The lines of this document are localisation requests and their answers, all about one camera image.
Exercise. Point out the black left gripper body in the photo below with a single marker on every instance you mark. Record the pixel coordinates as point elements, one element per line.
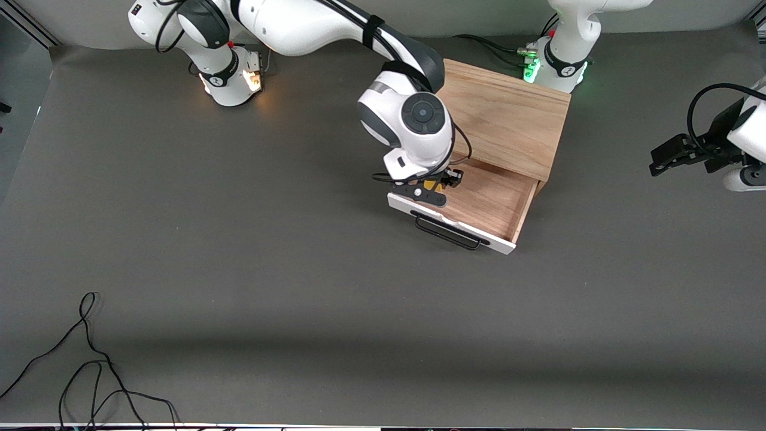
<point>710,145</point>

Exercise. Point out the yellow cube block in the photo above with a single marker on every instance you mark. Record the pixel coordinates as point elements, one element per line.
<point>435,187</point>

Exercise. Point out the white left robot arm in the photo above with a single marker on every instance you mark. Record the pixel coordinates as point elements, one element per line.
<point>568,36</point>

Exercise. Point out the wooden drawer cabinet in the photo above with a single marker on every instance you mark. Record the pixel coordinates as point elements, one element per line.
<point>508,114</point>

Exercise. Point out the dark grey table cover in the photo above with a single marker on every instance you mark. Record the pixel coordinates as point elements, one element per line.
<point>383,329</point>

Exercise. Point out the dark metal frame strut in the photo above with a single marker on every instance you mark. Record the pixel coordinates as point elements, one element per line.
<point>761,21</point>
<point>30,27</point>

